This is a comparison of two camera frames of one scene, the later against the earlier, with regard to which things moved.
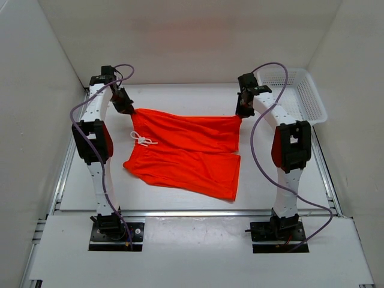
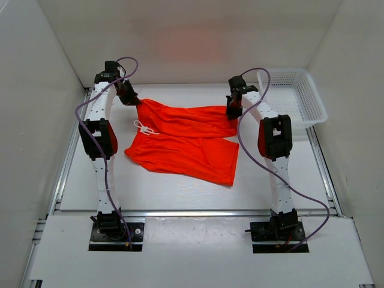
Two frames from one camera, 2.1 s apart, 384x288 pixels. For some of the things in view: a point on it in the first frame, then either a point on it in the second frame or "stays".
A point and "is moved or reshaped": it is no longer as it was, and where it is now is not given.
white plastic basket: [302, 96] stays
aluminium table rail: [198, 213] stays
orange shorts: [196, 153] is moved or reshaped
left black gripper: [126, 107] → [132, 99]
